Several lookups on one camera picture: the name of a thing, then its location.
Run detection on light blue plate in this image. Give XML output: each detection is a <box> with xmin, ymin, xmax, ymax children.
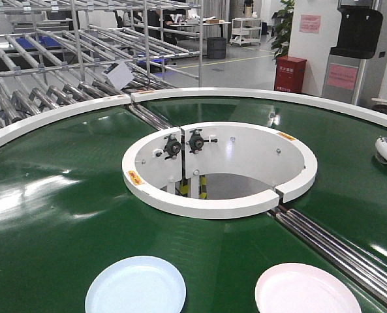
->
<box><xmin>85</xmin><ymin>256</ymin><xmax>186</xmax><ymax>312</ymax></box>

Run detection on light pink plate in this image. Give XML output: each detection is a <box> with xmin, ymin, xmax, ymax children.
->
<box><xmin>255</xmin><ymin>263</ymin><xmax>361</xmax><ymax>312</ymax></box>

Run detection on white outer conveyor rim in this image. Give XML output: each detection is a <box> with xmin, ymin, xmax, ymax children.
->
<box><xmin>0</xmin><ymin>87</ymin><xmax>387</xmax><ymax>147</ymax></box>

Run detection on steel conveyor rollers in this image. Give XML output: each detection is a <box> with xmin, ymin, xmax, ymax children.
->
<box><xmin>268</xmin><ymin>207</ymin><xmax>387</xmax><ymax>306</ymax></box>

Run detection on white control box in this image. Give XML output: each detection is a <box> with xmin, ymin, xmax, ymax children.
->
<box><xmin>102</xmin><ymin>61</ymin><xmax>134</xmax><ymax>90</ymax></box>

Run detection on black crate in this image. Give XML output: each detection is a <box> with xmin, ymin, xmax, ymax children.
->
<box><xmin>206</xmin><ymin>37</ymin><xmax>226</xmax><ymax>59</ymax></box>

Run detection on red fire extinguisher cabinet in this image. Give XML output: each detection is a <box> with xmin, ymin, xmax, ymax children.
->
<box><xmin>274</xmin><ymin>55</ymin><xmax>307</xmax><ymax>93</ymax></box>

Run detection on white shelf cart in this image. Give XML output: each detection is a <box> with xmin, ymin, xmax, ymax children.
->
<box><xmin>229</xmin><ymin>18</ymin><xmax>262</xmax><ymax>46</ymax></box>

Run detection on green potted plant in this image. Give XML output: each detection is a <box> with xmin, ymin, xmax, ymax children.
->
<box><xmin>271</xmin><ymin>0</ymin><xmax>295</xmax><ymax>59</ymax></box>

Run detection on metal roller rack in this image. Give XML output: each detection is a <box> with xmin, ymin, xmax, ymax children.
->
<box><xmin>0</xmin><ymin>1</ymin><xmax>202</xmax><ymax>129</ymax></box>

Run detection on black water dispenser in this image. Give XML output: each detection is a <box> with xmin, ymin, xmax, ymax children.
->
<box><xmin>322</xmin><ymin>1</ymin><xmax>383</xmax><ymax>105</ymax></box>

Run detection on white inner conveyor ring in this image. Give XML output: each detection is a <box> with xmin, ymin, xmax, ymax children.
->
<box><xmin>121</xmin><ymin>121</ymin><xmax>318</xmax><ymax>220</ymax></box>

